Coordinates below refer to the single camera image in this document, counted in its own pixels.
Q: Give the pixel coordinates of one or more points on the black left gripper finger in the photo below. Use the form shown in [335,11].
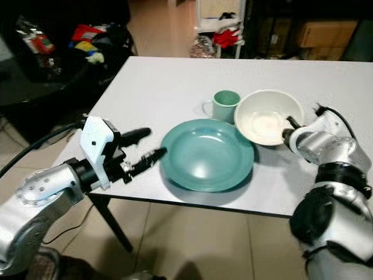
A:
[148,158]
[135,135]

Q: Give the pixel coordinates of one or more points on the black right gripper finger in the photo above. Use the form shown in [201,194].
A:
[289,137]
[295,122]

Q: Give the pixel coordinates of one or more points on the white round bowl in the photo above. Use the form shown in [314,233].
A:
[265,119]

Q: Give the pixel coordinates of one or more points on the teal round plate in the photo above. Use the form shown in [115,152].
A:
[207,157]

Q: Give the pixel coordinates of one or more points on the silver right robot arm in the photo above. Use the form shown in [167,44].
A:
[320,146]

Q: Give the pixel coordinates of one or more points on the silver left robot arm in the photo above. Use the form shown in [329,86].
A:
[41,210]

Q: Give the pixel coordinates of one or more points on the black table leg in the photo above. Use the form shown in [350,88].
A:
[113,224]

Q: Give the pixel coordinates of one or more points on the light green mug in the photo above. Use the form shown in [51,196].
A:
[226,108]

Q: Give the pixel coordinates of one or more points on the brown cardboard box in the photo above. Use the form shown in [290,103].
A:
[326,35]

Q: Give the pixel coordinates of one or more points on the black low cabinet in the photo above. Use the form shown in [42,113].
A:
[46,87]

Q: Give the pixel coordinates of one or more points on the red and yellow bag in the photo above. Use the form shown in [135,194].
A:
[87,41]

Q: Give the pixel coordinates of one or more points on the red cloth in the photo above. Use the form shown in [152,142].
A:
[227,38]

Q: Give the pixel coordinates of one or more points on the dark mesh floor fan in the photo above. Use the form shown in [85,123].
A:
[61,265]

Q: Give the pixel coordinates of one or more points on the black printed snack bag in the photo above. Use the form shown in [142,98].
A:
[38,39]

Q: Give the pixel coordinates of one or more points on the white shelf rack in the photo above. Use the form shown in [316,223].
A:
[221,17]

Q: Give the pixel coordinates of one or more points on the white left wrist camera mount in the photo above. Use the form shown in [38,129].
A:
[96,143]

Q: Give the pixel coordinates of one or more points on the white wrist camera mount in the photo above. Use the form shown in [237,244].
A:
[329,123]
[96,143]

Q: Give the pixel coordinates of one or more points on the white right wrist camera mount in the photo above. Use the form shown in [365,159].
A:
[329,123]

